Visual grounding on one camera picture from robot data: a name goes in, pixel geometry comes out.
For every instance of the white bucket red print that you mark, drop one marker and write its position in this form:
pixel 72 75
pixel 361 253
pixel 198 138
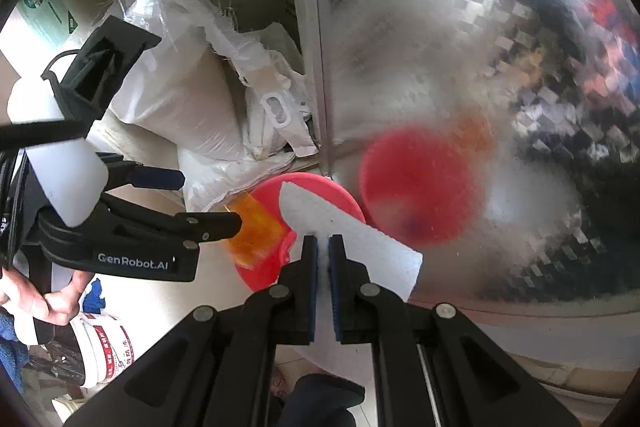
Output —
pixel 105 347

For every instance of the white foam piece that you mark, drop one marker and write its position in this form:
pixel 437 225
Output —
pixel 350 227

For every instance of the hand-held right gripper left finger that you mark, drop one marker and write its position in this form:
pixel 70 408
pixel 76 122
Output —
pixel 310 292

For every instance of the glossy cabinet door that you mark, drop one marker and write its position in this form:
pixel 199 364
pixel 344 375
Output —
pixel 450 57

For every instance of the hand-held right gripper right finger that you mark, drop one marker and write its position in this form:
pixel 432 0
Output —
pixel 337 292

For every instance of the flat white woven sack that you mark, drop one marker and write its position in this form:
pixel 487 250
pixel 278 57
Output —
pixel 225 179

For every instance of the person's left hand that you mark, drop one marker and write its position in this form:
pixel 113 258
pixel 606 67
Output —
pixel 50 304

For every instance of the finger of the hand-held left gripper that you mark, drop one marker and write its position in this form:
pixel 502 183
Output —
pixel 210 227
pixel 150 179

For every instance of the orange plastic wrapper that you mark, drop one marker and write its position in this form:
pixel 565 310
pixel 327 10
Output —
pixel 255 232

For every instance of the person's dark trouser leg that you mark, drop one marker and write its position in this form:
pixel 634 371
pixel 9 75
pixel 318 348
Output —
pixel 325 402

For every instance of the white plastic bag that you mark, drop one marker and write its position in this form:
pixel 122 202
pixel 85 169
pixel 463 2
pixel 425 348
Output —
pixel 277 107

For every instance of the red plastic basin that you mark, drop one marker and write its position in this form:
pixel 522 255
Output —
pixel 270 276

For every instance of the white carton green print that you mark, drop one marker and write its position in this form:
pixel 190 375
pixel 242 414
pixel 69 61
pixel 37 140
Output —
pixel 50 17

